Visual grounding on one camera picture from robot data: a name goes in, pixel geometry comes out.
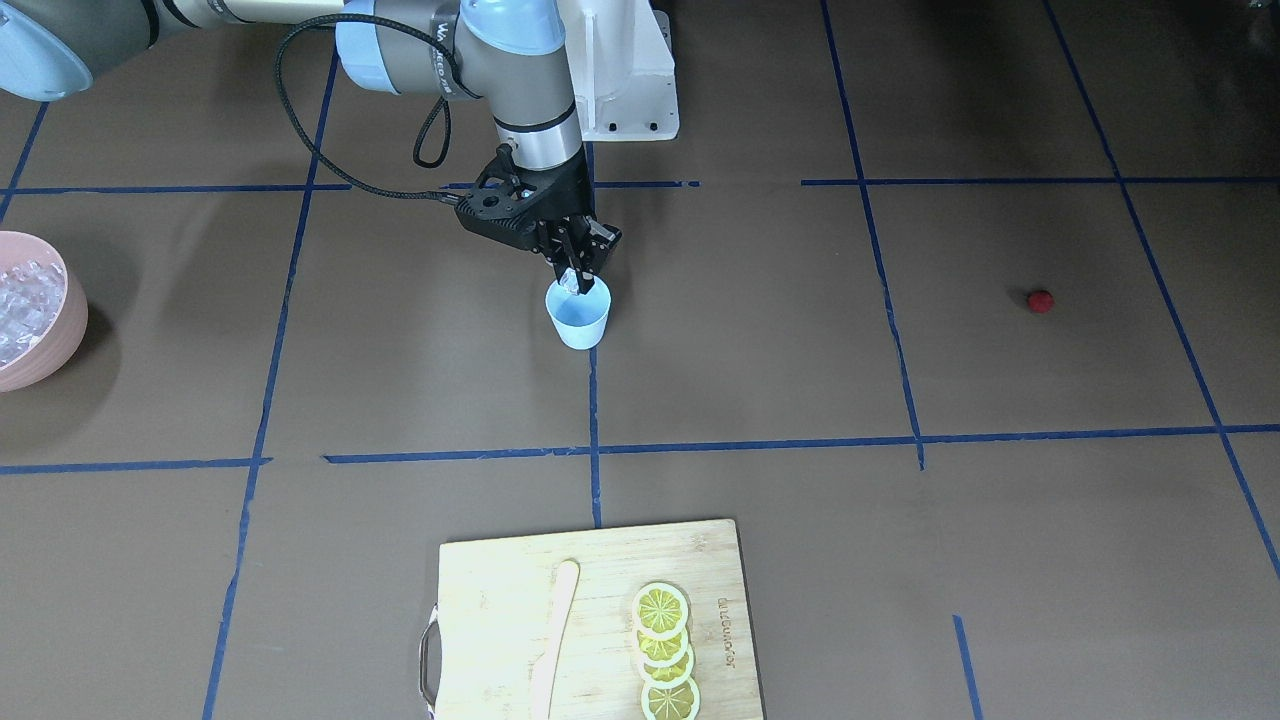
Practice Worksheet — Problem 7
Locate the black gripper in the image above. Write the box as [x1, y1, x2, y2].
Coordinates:
[541, 160, 622, 295]

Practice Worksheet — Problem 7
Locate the clear ice cube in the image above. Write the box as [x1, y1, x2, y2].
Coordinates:
[557, 268, 585, 296]

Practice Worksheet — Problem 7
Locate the light blue cup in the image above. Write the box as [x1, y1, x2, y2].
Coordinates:
[544, 278, 613, 350]

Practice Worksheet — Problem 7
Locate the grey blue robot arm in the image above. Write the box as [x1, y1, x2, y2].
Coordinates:
[1, 1, 621, 295]

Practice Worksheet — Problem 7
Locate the pile of ice cubes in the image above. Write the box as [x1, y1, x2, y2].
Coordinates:
[1, 260, 67, 366]

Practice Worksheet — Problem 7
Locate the white pole with base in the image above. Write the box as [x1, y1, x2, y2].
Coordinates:
[557, 1, 680, 143]

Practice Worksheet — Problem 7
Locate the yellow plastic knife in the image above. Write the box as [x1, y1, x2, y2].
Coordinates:
[529, 559, 580, 719]

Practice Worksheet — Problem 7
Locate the bamboo cutting board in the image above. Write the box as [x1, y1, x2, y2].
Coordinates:
[420, 519, 765, 719]

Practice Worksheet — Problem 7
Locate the lemon slice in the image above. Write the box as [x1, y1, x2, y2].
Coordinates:
[634, 629, 690, 667]
[630, 582, 690, 641]
[637, 646, 696, 689]
[640, 678, 701, 720]

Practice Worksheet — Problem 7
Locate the red strawberry on table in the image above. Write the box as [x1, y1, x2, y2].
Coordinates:
[1025, 290, 1056, 314]

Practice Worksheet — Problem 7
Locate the pink bowl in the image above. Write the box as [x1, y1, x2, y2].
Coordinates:
[1, 231, 88, 393]

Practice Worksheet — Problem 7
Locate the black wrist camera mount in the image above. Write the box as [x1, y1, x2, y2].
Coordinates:
[454, 142, 561, 254]

